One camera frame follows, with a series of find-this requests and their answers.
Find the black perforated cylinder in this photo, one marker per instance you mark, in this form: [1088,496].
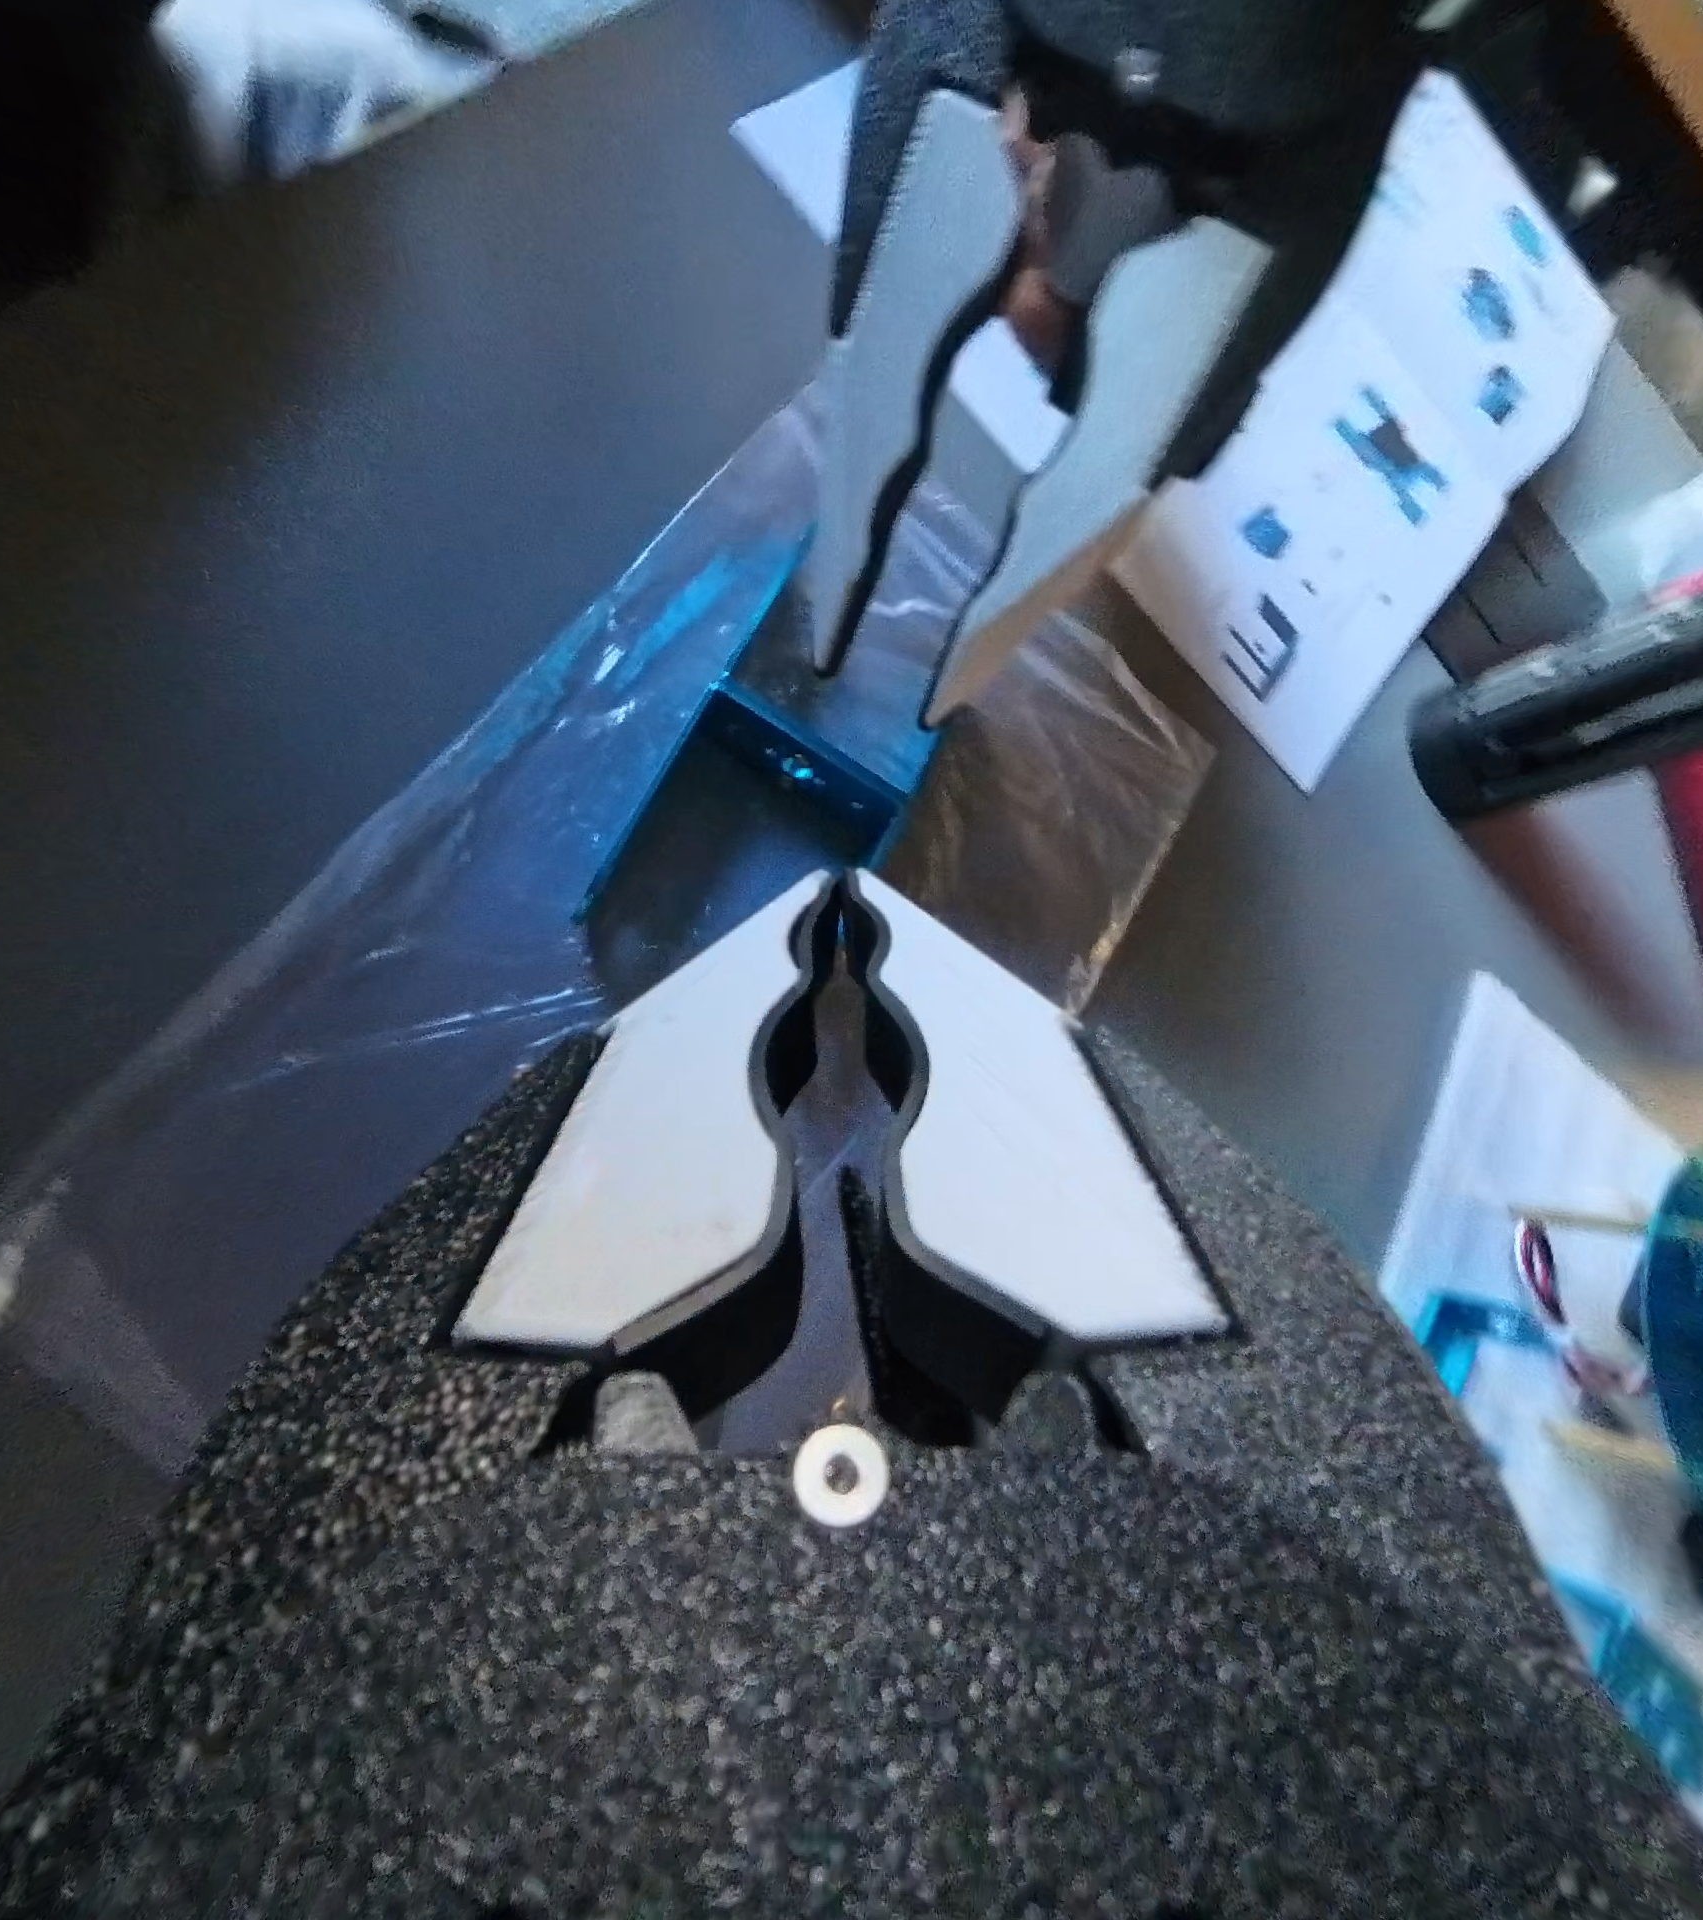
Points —
[1616,705]

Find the clear plastic bag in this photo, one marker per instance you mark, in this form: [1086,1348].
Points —
[341,1080]

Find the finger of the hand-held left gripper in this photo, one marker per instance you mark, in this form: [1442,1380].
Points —
[912,271]
[1136,360]

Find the grey desk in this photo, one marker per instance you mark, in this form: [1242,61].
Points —
[267,525]

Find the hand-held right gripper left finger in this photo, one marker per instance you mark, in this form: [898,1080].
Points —
[626,1201]

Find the small blue U bracket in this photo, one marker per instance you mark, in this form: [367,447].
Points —
[1466,1328]

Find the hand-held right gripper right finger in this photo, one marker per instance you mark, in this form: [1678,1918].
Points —
[1062,1184]

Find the blue perforated bracket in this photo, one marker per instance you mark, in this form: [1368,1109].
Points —
[1646,1695]

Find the white instruction booklet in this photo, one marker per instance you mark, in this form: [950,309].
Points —
[1316,675]

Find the white foam sheet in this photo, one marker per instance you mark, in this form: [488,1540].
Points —
[1526,1141]

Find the dark brown flat box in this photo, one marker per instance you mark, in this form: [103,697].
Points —
[1512,584]

